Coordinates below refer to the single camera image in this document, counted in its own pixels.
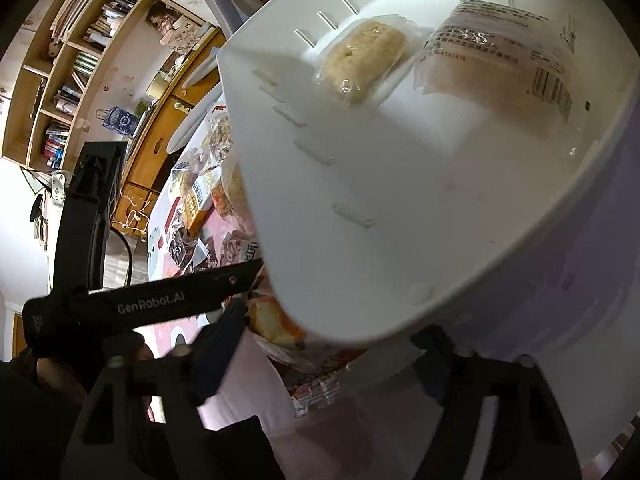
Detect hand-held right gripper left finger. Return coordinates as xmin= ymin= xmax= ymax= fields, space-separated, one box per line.
xmin=60 ymin=300 xmax=251 ymax=480

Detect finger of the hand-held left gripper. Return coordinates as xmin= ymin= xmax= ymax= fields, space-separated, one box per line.
xmin=215 ymin=259 xmax=264 ymax=303

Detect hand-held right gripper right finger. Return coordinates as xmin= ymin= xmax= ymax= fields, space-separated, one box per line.
xmin=410 ymin=325 xmax=583 ymax=480

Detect orange snack packet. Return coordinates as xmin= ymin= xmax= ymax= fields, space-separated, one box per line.
xmin=246 ymin=292 xmax=309 ymax=347

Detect pile of snack packets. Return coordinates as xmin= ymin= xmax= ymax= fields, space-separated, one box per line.
xmin=150 ymin=104 xmax=281 ymax=301

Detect white plastic basket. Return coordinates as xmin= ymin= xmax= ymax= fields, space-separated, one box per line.
xmin=216 ymin=0 xmax=640 ymax=350

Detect round rice cracker packet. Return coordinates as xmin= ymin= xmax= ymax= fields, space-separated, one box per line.
xmin=311 ymin=14 xmax=417 ymax=107

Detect red white snack packet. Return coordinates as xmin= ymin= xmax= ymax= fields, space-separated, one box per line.
xmin=414 ymin=0 xmax=577 ymax=137

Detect person's left forearm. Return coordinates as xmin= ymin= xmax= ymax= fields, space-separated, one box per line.
xmin=0 ymin=360 xmax=86 ymax=480

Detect person's left hand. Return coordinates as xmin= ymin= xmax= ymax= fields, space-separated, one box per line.
xmin=12 ymin=331 xmax=153 ymax=402

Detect pink cartoon tablecloth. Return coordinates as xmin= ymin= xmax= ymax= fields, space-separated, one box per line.
xmin=145 ymin=105 xmax=640 ymax=480

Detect red striped snack packet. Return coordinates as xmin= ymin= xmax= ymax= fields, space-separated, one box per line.
xmin=286 ymin=372 xmax=353 ymax=418

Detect wooden desk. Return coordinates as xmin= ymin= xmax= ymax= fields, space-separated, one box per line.
xmin=111 ymin=27 xmax=228 ymax=242

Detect blue patterned gift bag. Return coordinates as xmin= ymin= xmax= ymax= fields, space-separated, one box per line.
xmin=101 ymin=105 xmax=142 ymax=137

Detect grey office chair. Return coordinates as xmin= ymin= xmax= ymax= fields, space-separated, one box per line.
xmin=166 ymin=0 xmax=281 ymax=155

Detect yellow round tin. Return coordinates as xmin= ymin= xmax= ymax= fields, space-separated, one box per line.
xmin=146 ymin=72 xmax=172 ymax=99

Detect wooden bookshelf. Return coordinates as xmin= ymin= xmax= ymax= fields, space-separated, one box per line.
xmin=0 ymin=0 xmax=213 ymax=172

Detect white printed tote bag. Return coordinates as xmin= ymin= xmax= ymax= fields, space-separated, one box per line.
xmin=159 ymin=16 xmax=212 ymax=55

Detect brown haired doll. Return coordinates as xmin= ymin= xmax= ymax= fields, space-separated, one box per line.
xmin=146 ymin=2 xmax=177 ymax=32

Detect black cable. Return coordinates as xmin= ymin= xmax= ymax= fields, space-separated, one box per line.
xmin=109 ymin=224 xmax=135 ymax=288

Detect white charger cable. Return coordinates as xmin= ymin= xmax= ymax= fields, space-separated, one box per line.
xmin=114 ymin=197 xmax=152 ymax=235

